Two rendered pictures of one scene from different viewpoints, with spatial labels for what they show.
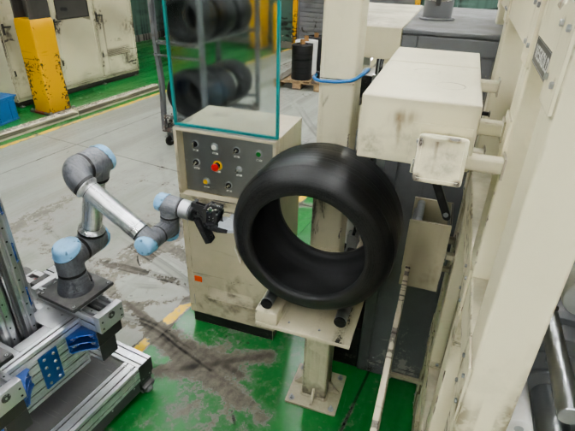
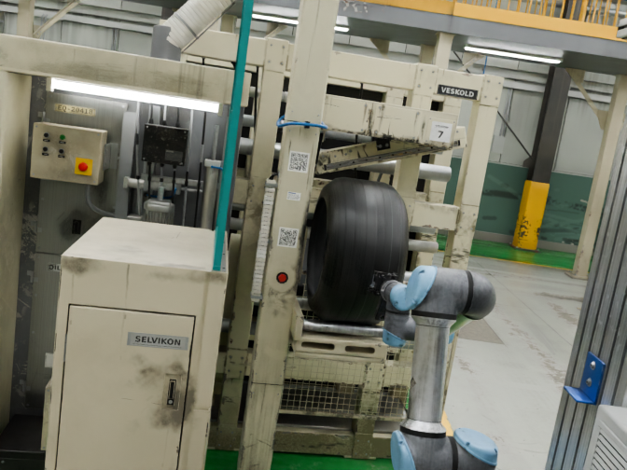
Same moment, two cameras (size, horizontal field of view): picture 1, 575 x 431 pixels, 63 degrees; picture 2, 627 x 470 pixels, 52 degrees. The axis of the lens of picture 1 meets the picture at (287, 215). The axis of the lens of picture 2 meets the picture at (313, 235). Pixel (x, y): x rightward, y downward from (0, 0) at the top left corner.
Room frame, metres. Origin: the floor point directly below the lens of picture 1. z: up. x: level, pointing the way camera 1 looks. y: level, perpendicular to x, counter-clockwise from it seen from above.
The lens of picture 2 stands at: (2.76, 2.03, 1.67)
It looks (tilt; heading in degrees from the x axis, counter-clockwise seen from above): 10 degrees down; 242
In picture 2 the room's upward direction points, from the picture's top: 8 degrees clockwise
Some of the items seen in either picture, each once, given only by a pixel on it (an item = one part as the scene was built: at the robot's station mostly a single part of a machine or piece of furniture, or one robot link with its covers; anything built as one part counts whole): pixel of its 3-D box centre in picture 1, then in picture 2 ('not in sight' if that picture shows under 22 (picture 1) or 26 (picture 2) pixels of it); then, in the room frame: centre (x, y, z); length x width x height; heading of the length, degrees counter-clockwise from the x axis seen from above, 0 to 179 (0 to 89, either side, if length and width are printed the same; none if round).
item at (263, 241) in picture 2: not in sight; (264, 241); (1.80, -0.18, 1.19); 0.05 x 0.04 x 0.48; 72
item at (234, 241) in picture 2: not in sight; (227, 311); (1.58, -1.03, 0.61); 0.33 x 0.06 x 0.86; 72
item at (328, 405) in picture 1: (316, 386); not in sight; (1.71, -0.18, 0.02); 0.27 x 0.27 x 0.04; 72
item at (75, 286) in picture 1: (74, 278); not in sight; (1.62, 0.93, 0.77); 0.15 x 0.15 x 0.10
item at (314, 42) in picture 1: (307, 59); not in sight; (8.35, -0.28, 0.38); 1.20 x 0.80 x 0.76; 161
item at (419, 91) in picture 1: (425, 97); (381, 121); (1.24, -0.36, 1.71); 0.61 x 0.25 x 0.15; 162
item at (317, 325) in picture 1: (314, 304); (332, 339); (1.46, -0.12, 0.80); 0.37 x 0.36 x 0.02; 72
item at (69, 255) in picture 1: (69, 255); (469, 459); (1.63, 0.93, 0.88); 0.13 x 0.12 x 0.14; 159
